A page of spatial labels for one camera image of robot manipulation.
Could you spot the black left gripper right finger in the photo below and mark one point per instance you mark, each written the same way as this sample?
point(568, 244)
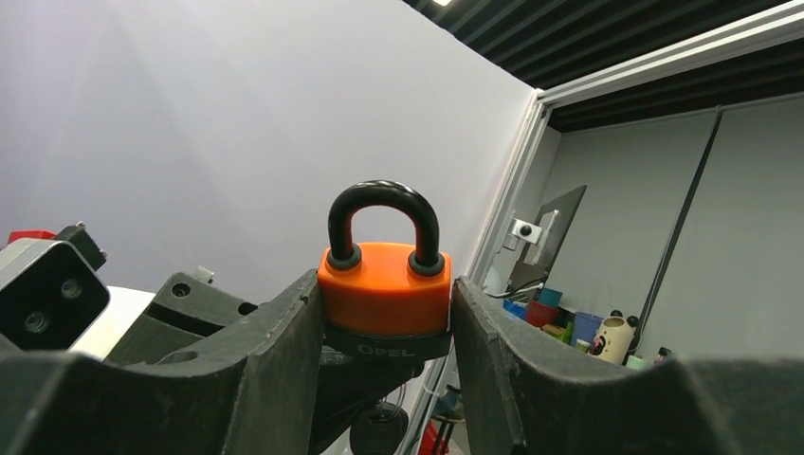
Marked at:
point(524, 392)

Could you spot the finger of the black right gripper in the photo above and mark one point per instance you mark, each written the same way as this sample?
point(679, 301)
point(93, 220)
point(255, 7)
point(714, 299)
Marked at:
point(347, 386)

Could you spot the black key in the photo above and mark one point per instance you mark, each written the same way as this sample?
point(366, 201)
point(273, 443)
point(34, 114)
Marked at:
point(378, 430)

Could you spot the panda shaped cup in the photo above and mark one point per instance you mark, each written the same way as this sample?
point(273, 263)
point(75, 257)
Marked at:
point(613, 337)

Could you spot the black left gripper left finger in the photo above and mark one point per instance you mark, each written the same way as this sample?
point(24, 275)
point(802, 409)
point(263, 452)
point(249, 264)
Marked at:
point(250, 388)

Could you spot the colourful containers on shelf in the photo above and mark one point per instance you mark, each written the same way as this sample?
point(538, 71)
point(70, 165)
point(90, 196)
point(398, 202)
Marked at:
point(547, 313)

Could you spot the wall mounted camera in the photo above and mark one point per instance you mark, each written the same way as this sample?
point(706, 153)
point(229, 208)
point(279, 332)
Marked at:
point(524, 231)

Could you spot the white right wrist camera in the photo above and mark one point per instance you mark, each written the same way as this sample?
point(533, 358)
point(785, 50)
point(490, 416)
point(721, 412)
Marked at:
point(50, 289)

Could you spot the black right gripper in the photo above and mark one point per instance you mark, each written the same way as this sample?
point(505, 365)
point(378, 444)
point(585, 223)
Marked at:
point(183, 311)

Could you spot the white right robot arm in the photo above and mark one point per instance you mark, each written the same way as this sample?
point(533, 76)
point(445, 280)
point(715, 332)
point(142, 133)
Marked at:
point(113, 320)

